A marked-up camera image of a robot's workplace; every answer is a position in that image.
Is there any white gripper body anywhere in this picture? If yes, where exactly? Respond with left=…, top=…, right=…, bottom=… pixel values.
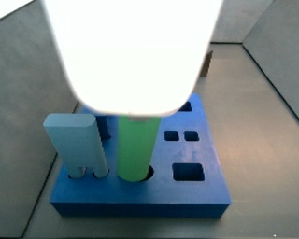
left=41, top=0, right=223, bottom=117

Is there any green cylinder peg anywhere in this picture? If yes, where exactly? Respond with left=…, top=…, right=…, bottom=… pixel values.
left=118, top=117, right=160, bottom=182

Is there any light blue oval peg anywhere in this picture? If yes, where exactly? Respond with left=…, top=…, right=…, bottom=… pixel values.
left=44, top=113, right=108, bottom=178

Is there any blue shape sorter board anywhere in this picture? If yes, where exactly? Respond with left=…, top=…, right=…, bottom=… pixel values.
left=49, top=94, right=231, bottom=218

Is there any black curved holder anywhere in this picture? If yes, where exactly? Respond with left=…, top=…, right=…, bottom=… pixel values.
left=199, top=50, right=214, bottom=77

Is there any dark blue star peg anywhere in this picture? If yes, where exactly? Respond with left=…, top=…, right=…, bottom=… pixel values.
left=96, top=116, right=111, bottom=140

